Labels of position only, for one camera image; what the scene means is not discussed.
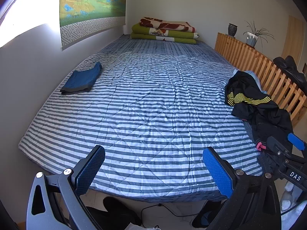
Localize dark vase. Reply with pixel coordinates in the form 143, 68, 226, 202
228, 23, 238, 38

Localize light blue cloth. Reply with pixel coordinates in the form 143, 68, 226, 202
234, 69, 268, 95

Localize black floor cable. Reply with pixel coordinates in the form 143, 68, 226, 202
140, 203, 197, 228

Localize dark clothes on rail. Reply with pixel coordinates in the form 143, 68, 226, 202
273, 56, 307, 89

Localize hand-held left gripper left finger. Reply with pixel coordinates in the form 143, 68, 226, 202
26, 145, 106, 230

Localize wooden door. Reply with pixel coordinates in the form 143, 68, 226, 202
281, 15, 305, 66

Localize folded green blanket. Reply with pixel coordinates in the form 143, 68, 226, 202
131, 23, 199, 45

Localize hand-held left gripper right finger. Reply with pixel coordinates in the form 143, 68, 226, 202
202, 147, 281, 230

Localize blue striped quilt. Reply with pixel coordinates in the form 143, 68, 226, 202
18, 38, 264, 203

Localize folded blue towel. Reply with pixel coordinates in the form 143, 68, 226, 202
61, 62, 102, 93

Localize black garment with yellow stripes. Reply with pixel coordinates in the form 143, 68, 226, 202
224, 71, 280, 122

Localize black pants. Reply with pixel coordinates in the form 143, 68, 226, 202
242, 108, 294, 173

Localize folded dark grey cloth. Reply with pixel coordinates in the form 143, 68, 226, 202
60, 83, 93, 95

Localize landscape wall hanging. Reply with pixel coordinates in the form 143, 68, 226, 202
59, 0, 127, 51

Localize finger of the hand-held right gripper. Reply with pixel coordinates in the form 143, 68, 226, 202
267, 136, 292, 159
288, 133, 307, 152

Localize folded red floral blanket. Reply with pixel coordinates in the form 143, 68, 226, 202
140, 17, 196, 33

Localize wooden slatted rail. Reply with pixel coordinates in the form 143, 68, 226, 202
215, 32, 307, 126

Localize potted plant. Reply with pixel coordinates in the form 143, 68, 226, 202
243, 20, 275, 49

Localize person's right hand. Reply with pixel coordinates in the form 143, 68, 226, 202
281, 182, 303, 221

